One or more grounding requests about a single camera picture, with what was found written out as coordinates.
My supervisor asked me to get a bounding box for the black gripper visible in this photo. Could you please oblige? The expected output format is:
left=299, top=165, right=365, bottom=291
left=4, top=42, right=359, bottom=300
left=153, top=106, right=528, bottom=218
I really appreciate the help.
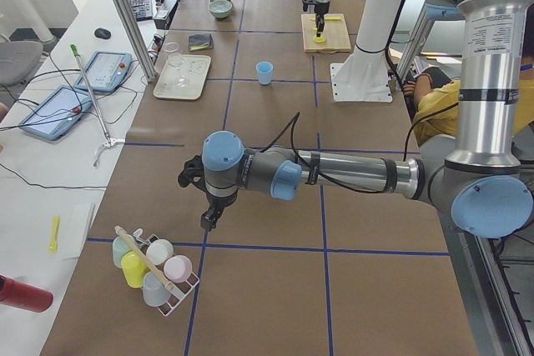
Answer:
left=302, top=0, right=330, bottom=38
left=178, top=155, right=237, bottom=230

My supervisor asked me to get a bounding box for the pink cup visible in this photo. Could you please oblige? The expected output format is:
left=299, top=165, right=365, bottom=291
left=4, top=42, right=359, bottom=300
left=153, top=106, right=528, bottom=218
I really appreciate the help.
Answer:
left=164, top=255, right=193, bottom=283

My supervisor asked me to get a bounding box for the white cup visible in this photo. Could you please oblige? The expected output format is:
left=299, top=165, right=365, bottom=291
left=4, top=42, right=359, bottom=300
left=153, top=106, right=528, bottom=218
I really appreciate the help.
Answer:
left=146, top=238, right=174, bottom=266

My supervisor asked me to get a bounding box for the light blue cup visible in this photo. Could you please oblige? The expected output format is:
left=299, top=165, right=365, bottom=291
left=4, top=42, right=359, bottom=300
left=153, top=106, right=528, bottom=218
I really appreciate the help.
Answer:
left=255, top=61, right=274, bottom=85

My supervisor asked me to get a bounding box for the yellow cup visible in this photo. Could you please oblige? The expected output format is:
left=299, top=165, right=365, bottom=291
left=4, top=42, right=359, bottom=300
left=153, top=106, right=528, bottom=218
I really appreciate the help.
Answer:
left=120, top=251, right=149, bottom=288

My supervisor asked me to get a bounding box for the grey blue cup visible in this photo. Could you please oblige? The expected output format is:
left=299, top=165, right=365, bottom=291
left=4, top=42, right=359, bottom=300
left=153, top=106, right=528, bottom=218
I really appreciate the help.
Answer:
left=142, top=272, right=170, bottom=307

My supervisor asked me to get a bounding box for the mint green cup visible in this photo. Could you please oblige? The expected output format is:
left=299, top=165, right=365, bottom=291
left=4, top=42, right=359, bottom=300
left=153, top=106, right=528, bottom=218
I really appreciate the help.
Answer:
left=112, top=236, right=131, bottom=268

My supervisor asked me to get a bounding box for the bamboo cutting board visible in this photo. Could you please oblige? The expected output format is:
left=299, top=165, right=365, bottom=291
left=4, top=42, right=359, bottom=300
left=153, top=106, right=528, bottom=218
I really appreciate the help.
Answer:
left=300, top=13, right=352, bottom=53

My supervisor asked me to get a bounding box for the wooden stick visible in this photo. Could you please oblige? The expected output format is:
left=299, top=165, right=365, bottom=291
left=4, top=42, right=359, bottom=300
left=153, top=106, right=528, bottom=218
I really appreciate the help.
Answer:
left=114, top=225, right=174, bottom=292

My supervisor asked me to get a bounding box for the green bowl of ice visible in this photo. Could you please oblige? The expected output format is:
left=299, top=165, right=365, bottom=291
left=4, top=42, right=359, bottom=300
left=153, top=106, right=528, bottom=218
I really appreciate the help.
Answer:
left=208, top=0, right=233, bottom=20

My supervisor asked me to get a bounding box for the grey folded cloth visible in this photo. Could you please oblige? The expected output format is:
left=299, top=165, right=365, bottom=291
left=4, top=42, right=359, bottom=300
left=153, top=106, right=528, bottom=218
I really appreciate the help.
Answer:
left=188, top=33, right=214, bottom=52

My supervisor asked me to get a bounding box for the long reach grabber tool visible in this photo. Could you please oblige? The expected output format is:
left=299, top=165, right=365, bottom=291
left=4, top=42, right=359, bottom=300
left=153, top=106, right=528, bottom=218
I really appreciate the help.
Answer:
left=70, top=44, right=126, bottom=168

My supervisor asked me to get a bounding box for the person in yellow shirt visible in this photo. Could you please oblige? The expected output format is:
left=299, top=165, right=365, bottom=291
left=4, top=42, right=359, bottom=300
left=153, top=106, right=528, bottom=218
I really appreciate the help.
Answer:
left=404, top=38, right=533, bottom=145

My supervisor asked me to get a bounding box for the cream bear tray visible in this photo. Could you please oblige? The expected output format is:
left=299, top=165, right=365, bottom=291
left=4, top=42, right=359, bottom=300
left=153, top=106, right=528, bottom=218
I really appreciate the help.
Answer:
left=153, top=55, right=211, bottom=101

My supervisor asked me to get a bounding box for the clear wine glass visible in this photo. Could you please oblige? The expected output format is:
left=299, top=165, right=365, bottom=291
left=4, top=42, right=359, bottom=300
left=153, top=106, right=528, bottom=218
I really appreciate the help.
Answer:
left=163, top=42, right=187, bottom=88

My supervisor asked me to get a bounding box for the small yellow spoon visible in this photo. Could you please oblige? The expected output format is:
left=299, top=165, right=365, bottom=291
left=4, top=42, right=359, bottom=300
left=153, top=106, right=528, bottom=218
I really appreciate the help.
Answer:
left=48, top=216, right=60, bottom=253

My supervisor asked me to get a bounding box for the blue teach pendant far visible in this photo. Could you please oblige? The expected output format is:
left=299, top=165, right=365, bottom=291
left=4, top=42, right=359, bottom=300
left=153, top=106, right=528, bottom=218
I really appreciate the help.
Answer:
left=79, top=51, right=133, bottom=93

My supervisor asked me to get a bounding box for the blue teach pendant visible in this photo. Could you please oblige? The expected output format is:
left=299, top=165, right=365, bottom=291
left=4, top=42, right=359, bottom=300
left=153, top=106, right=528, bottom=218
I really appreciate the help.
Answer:
left=79, top=51, right=133, bottom=93
left=18, top=85, right=93, bottom=141

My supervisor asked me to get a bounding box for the black keyboard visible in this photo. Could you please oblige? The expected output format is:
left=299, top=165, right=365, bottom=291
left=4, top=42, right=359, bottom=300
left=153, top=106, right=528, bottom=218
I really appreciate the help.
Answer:
left=128, top=0, right=153, bottom=21

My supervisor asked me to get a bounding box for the blue teach pendant near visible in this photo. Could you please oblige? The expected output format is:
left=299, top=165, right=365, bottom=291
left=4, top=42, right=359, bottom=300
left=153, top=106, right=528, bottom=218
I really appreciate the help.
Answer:
left=18, top=85, right=93, bottom=141

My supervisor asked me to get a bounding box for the red bottle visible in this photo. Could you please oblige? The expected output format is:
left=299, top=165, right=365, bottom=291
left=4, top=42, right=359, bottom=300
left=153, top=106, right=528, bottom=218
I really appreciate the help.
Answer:
left=1, top=276, right=53, bottom=313

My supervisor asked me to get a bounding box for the black computer mouse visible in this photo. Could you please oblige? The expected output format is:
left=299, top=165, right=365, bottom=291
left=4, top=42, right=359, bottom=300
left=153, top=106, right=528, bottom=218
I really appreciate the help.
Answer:
left=93, top=28, right=112, bottom=40

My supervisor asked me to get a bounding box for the white wire cup rack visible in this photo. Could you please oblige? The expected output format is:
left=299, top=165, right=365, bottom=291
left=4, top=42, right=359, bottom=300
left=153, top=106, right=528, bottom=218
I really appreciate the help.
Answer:
left=133, top=228, right=199, bottom=316

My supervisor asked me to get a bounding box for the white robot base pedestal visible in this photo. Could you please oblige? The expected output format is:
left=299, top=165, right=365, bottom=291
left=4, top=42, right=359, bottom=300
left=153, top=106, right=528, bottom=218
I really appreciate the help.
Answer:
left=330, top=0, right=402, bottom=103

